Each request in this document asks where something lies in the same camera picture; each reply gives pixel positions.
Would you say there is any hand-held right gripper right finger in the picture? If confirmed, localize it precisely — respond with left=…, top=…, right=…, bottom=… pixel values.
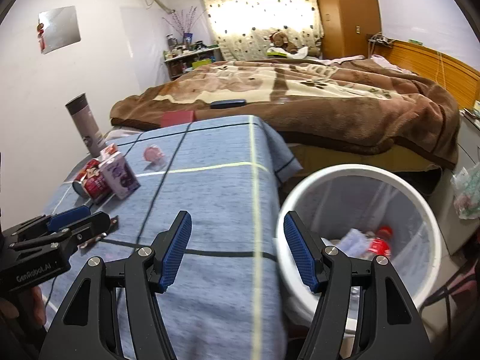
left=283, top=210, right=432, bottom=360

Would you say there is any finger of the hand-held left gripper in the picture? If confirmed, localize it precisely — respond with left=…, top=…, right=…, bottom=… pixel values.
left=62, top=211, right=113, bottom=247
left=48, top=206, right=92, bottom=232

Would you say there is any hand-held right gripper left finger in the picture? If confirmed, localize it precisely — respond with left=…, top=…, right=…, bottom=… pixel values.
left=37, top=210, right=194, bottom=360

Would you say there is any red cartoon can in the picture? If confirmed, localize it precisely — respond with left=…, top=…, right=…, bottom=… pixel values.
left=73, top=158, right=113, bottom=206

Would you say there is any purple milk carton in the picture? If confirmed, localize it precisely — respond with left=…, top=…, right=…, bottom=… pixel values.
left=99, top=153, right=142, bottom=200

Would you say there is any clear bottle red label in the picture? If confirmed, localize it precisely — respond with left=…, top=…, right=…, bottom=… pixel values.
left=360, top=226, right=395, bottom=260

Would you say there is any pink clear plastic wrapper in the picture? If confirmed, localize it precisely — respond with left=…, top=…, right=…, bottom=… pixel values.
left=143, top=146, right=168, bottom=170

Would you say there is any white trash bin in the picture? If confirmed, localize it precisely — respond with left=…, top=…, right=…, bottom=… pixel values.
left=276, top=164, right=443, bottom=335

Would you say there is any person's left hand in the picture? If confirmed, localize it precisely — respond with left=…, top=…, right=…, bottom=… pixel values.
left=0, top=286, right=47, bottom=328

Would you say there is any blue checked tablecloth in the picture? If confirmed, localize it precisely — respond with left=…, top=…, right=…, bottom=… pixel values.
left=39, top=114, right=303, bottom=360

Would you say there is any grey thermos flask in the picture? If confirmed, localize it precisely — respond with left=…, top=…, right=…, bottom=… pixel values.
left=65, top=93, right=106, bottom=157

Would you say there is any brown printed blanket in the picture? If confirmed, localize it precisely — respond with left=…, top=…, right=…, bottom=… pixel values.
left=109, top=56, right=460, bottom=172

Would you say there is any dark blue phone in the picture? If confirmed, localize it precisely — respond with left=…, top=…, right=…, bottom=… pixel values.
left=210, top=99, right=247, bottom=110

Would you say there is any green print plastic bag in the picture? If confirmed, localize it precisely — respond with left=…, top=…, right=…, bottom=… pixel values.
left=451, top=166, right=480, bottom=221

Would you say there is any red knot ornament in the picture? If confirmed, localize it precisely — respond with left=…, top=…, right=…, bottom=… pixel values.
left=36, top=22, right=48, bottom=52

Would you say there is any cluttered white shelf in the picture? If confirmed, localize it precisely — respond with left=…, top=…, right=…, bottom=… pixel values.
left=163, top=46, right=221, bottom=80

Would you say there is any grey nightstand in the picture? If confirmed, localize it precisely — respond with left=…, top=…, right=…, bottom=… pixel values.
left=427, top=108, right=480, bottom=256

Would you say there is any pink bed sheet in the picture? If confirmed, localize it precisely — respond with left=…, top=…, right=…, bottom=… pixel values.
left=322, top=54, right=418, bottom=74

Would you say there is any brown teddy bear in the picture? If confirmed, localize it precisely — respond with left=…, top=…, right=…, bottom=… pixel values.
left=268, top=29, right=301, bottom=56

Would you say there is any vase with purple branches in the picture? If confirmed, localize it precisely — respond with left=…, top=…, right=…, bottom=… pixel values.
left=162, top=5, right=208, bottom=47

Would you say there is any wooden headboard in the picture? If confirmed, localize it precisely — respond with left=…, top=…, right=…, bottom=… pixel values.
left=369, top=35, right=480, bottom=110

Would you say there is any wooden wardrobe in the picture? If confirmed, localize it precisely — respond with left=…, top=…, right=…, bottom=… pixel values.
left=310, top=0, right=383, bottom=61

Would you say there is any heart print curtain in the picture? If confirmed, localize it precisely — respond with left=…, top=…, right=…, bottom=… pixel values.
left=196, top=0, right=325, bottom=61

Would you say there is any wall mirror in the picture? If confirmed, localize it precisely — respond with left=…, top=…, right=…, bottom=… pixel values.
left=38, top=5, right=82, bottom=55

